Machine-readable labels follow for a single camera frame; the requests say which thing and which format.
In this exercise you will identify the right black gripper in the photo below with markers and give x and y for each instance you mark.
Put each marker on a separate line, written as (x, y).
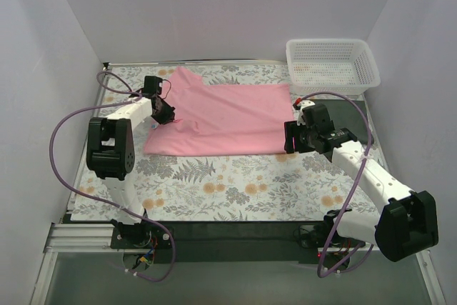
(293, 137)

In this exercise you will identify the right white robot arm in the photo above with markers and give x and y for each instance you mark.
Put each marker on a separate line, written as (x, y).
(407, 220)

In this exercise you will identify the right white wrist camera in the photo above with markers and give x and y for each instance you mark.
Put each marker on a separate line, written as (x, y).
(299, 105)

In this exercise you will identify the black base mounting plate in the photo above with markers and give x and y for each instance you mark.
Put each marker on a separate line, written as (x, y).
(221, 241)

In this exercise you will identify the folded dark green t shirt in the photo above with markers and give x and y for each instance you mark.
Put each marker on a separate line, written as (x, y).
(345, 116)

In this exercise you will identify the white plastic basket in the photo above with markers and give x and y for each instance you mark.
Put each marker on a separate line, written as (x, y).
(344, 66)

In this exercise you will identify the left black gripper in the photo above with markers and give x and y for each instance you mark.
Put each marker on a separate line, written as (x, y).
(164, 111)

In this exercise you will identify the pink t shirt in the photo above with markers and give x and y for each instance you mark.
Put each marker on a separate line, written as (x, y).
(224, 119)

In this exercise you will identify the floral patterned table mat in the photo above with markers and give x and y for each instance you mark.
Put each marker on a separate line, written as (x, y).
(279, 187)

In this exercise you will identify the aluminium table frame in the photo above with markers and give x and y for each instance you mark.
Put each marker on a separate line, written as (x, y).
(81, 268)

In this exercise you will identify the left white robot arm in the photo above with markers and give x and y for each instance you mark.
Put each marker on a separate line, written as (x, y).
(110, 153)

